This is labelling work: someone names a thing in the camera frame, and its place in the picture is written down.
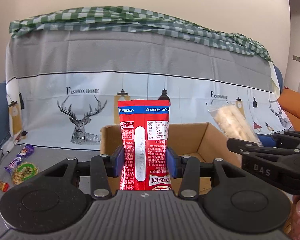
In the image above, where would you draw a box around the orange cushion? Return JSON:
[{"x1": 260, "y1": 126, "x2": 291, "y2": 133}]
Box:
[{"x1": 277, "y1": 89, "x2": 300, "y2": 132}]

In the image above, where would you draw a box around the small dark snack packet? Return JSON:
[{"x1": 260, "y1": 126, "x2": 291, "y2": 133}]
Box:
[{"x1": 14, "y1": 130, "x2": 28, "y2": 145}]

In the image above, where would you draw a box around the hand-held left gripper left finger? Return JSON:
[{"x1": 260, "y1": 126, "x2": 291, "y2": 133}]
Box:
[{"x1": 45, "y1": 145, "x2": 125, "y2": 200}]

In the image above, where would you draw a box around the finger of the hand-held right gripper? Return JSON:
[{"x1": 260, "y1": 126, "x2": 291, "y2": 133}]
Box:
[
  {"x1": 227, "y1": 137, "x2": 300, "y2": 157},
  {"x1": 256, "y1": 131, "x2": 300, "y2": 148}
]

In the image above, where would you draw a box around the brown cardboard box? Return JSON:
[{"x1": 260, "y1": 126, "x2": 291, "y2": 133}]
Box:
[{"x1": 100, "y1": 122, "x2": 243, "y2": 197}]

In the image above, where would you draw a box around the clear bread packet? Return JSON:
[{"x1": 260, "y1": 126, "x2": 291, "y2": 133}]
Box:
[{"x1": 207, "y1": 104, "x2": 263, "y2": 147}]

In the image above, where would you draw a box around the round green snack packet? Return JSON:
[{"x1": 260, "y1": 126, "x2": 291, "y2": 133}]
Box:
[{"x1": 11, "y1": 162, "x2": 39, "y2": 185}]

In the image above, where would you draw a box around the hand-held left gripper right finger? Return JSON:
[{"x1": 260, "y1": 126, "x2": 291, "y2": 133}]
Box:
[{"x1": 166, "y1": 146, "x2": 243, "y2": 200}]

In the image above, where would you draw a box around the purple snack packet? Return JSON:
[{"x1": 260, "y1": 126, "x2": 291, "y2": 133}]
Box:
[{"x1": 4, "y1": 145, "x2": 35, "y2": 173}]

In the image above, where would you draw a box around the green checkered cloth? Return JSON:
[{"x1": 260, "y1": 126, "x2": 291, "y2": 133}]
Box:
[{"x1": 9, "y1": 6, "x2": 273, "y2": 62}]

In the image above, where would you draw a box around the printed grey white sofa cover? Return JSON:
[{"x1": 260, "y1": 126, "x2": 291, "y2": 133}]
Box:
[{"x1": 0, "y1": 27, "x2": 294, "y2": 200}]

